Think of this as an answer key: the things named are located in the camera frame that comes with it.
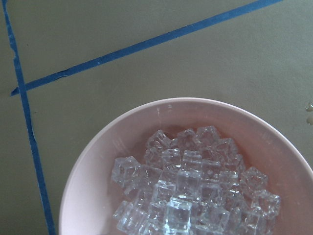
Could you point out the clear ice cubes pile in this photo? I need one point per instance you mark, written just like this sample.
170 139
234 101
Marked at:
194 184

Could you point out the pink bowl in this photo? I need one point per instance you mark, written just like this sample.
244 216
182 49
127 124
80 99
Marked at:
90 197

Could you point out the blue tape grid lines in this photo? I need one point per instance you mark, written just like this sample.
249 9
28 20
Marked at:
23 87

